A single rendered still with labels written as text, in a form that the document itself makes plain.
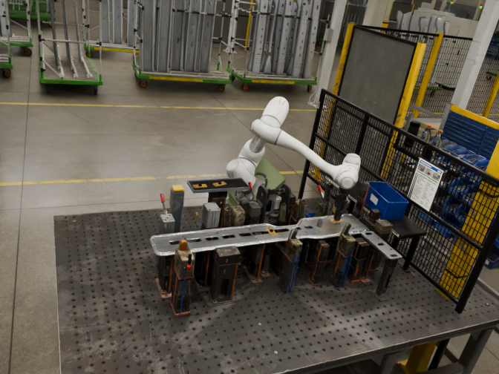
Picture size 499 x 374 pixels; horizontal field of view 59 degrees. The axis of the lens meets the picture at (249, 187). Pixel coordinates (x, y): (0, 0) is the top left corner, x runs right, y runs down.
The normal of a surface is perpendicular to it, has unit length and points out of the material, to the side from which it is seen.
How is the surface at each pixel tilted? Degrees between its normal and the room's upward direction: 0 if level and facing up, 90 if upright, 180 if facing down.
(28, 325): 0
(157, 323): 0
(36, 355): 0
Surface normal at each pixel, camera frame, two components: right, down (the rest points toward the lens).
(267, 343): 0.14, -0.89
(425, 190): -0.91, 0.06
